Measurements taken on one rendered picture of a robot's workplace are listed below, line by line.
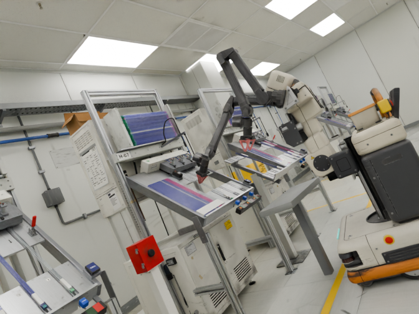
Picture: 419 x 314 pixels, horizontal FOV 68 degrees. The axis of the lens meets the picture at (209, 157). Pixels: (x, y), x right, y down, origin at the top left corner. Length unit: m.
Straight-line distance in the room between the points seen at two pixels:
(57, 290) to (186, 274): 1.00
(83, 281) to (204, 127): 2.45
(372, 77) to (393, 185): 7.82
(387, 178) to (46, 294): 1.67
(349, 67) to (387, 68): 0.92
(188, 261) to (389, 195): 1.28
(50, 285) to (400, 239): 1.66
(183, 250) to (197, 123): 1.80
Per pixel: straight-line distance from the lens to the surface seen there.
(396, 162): 1.86
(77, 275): 1.48
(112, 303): 1.49
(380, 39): 9.64
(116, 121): 2.42
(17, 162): 3.66
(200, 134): 3.57
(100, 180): 2.53
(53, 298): 1.41
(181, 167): 2.47
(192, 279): 2.19
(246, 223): 3.55
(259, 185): 2.74
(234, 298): 2.00
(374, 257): 1.95
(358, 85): 9.63
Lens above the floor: 0.91
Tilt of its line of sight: 4 degrees up
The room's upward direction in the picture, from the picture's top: 25 degrees counter-clockwise
